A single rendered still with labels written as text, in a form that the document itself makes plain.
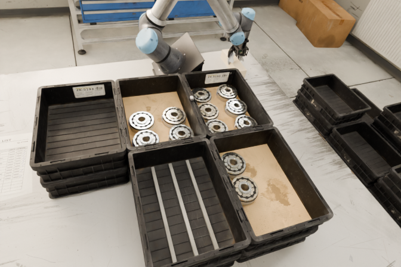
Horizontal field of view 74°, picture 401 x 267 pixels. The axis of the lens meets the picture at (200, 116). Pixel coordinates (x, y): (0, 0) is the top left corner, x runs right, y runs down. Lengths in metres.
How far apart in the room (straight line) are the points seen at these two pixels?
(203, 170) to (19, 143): 0.80
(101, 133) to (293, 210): 0.79
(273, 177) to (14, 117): 1.20
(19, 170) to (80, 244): 0.41
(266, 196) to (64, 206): 0.75
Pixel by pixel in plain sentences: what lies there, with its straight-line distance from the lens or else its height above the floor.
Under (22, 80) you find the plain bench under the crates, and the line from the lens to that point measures 1.72.
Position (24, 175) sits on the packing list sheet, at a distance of 1.29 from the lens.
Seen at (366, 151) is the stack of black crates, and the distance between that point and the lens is 2.18.
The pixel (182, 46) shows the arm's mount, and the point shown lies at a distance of 1.54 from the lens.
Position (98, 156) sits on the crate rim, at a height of 0.93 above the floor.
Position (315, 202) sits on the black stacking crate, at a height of 0.90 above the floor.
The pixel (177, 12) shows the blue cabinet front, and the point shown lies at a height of 0.38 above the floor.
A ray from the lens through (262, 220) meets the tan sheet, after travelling 1.01.
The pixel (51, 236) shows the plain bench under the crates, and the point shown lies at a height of 0.70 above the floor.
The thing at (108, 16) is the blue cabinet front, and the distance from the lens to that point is 2.97.
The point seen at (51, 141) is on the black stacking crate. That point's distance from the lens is 1.19.
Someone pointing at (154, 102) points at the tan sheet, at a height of 0.83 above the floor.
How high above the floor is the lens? 1.71
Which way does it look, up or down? 46 degrees down
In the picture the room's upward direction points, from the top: 11 degrees clockwise
